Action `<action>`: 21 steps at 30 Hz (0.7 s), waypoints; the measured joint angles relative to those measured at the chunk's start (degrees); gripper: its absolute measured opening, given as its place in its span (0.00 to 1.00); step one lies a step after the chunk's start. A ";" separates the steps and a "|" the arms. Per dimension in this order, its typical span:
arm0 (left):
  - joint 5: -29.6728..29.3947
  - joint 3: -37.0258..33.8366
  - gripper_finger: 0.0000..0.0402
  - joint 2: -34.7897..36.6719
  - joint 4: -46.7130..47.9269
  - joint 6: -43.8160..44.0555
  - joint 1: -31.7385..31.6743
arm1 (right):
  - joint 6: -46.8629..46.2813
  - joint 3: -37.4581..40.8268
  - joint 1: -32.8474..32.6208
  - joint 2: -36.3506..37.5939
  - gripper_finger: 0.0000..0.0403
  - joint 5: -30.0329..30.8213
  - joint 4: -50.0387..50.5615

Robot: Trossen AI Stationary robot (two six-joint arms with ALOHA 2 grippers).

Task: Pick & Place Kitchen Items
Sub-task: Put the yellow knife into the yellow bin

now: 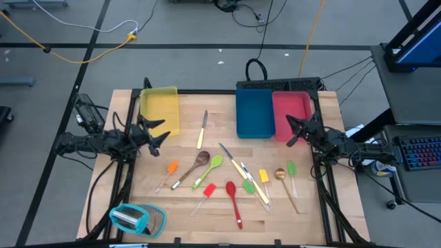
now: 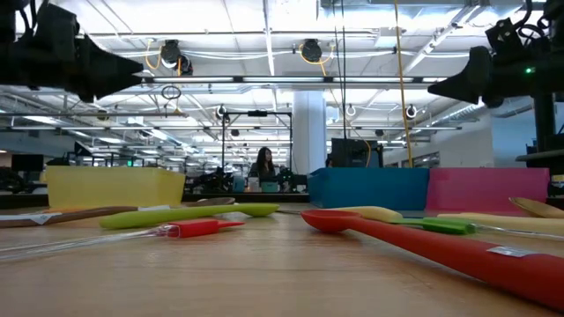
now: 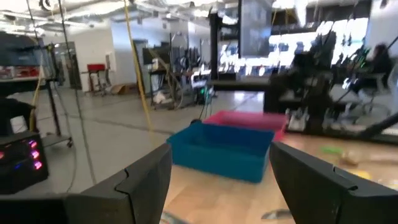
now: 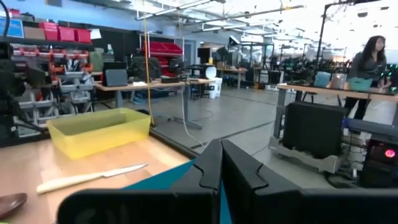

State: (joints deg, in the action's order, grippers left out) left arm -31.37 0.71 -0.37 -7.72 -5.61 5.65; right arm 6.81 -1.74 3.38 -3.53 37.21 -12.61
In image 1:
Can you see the red silicone spoon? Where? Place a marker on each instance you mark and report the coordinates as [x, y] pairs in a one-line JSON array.
[[231, 188]]

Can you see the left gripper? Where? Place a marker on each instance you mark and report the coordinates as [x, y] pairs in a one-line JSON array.
[[139, 136]]

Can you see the black desk caster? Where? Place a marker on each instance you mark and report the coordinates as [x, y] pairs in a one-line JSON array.
[[391, 205]]

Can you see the black mesh power supply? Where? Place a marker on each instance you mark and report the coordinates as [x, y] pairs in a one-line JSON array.
[[87, 113]]

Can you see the white blue yellow can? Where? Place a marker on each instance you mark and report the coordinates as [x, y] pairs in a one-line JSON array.
[[382, 167]]

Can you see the black chair base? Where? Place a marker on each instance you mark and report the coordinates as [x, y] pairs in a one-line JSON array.
[[5, 113]]

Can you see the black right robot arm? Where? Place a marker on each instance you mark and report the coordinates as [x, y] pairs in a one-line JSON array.
[[365, 151]]

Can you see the wooden spoon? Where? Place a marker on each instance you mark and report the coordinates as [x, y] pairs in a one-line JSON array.
[[202, 157]]

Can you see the black diagonal desk bar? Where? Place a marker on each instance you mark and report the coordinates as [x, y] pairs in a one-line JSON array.
[[375, 125]]

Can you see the black perforated power box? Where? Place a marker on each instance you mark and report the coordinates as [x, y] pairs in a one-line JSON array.
[[275, 84]]

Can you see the yellow plastic bin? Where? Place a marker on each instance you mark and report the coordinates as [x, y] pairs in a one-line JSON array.
[[162, 103]]

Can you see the lime green silicone spoon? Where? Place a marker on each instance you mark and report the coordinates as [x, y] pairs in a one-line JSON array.
[[216, 161]]

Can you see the monitor on black stand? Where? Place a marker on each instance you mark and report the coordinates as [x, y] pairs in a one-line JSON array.
[[420, 44]]

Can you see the rainbow backlit keyboard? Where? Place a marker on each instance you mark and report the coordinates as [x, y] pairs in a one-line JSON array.
[[420, 151]]

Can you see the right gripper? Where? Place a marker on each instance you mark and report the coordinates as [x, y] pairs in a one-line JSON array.
[[311, 131]]

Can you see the pink plastic bin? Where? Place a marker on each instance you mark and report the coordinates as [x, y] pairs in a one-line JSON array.
[[293, 103]]

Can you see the grey desk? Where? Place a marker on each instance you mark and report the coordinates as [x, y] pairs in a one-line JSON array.
[[423, 186], [406, 96]]

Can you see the blue plastic bin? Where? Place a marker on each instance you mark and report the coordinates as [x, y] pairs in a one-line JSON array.
[[255, 113]]

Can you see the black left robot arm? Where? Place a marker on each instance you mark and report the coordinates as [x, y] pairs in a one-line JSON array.
[[86, 141]]

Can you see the grey floor stand foot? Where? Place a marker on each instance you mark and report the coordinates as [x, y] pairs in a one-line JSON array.
[[17, 81]]

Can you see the gold metal spoon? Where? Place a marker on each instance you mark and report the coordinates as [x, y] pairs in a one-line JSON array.
[[280, 174]]

